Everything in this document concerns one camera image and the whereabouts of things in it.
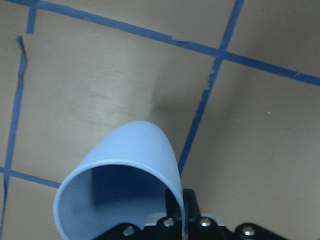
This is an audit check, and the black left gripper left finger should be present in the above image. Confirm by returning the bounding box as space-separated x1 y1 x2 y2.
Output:
165 189 183 222

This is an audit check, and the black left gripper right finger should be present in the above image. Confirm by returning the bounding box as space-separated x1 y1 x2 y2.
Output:
183 188 201 223

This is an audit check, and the light blue plastic cup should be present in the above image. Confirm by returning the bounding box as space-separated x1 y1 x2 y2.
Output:
53 121 185 240

